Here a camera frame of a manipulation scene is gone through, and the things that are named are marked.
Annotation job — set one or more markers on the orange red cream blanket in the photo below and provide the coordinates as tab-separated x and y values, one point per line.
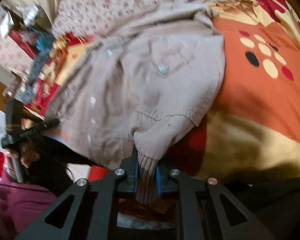
252	129

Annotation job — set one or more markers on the grey striped garment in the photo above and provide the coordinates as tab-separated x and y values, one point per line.
36	67

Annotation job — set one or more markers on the person's left hand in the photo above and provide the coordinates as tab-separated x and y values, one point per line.
29	155

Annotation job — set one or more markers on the beige jacket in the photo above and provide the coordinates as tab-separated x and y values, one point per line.
145	86

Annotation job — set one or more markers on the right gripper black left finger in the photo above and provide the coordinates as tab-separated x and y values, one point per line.
87	210

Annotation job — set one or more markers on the blue plastic bag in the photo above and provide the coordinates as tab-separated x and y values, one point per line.
44	42

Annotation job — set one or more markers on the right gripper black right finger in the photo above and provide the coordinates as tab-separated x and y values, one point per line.
207	209

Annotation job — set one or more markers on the maroon left sleeve forearm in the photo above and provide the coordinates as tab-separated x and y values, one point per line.
20	204

